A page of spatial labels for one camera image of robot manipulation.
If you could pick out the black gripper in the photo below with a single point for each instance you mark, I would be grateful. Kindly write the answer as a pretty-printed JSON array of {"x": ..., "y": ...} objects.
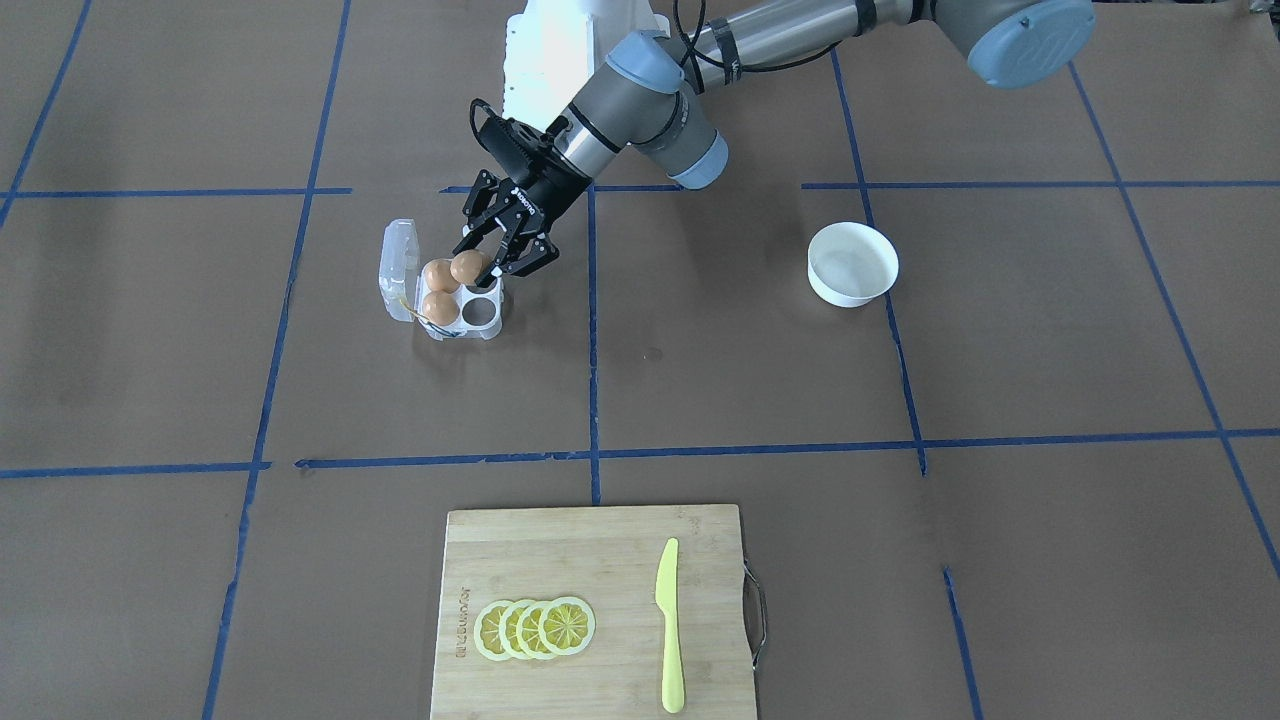
[{"x": 543, "y": 195}]

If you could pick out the brown egg from bowl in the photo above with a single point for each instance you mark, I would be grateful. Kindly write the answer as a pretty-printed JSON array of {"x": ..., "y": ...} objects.
[{"x": 469, "y": 266}]

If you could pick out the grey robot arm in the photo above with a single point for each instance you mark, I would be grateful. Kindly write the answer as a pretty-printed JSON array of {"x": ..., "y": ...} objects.
[{"x": 585, "y": 84}]

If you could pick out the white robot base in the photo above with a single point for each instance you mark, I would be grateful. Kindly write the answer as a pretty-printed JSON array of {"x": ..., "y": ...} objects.
[{"x": 553, "y": 47}]

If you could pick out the brown egg far slot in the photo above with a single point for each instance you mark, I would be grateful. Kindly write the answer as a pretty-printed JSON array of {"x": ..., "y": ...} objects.
[{"x": 438, "y": 277}]

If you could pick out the brown egg slot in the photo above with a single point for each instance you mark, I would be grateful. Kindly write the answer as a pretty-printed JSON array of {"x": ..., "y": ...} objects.
[
  {"x": 438, "y": 277},
  {"x": 440, "y": 308}
]

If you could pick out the clear plastic egg box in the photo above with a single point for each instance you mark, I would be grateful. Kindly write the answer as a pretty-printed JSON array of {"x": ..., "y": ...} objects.
[{"x": 401, "y": 290}]

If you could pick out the brown egg near slot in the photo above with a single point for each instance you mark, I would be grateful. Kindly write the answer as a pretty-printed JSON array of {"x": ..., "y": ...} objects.
[{"x": 440, "y": 308}]

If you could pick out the wooden cutting board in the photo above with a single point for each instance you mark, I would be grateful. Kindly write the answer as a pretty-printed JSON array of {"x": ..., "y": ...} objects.
[{"x": 630, "y": 612}]

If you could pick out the white round bowl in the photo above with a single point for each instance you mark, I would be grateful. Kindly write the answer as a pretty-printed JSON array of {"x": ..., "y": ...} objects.
[{"x": 850, "y": 264}]

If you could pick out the lemon slice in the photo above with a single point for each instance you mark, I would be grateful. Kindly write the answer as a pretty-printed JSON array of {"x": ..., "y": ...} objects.
[
  {"x": 528, "y": 632},
  {"x": 490, "y": 630},
  {"x": 569, "y": 625},
  {"x": 509, "y": 625}
]

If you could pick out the yellow plastic knife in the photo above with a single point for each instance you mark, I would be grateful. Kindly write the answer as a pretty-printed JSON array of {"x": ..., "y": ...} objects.
[{"x": 671, "y": 683}]

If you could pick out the brown paper table cover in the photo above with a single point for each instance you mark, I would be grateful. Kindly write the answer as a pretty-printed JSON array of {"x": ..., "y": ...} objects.
[{"x": 1035, "y": 480}]

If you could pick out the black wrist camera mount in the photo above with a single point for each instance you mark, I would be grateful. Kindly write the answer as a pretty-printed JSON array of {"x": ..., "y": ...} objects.
[{"x": 524, "y": 153}]

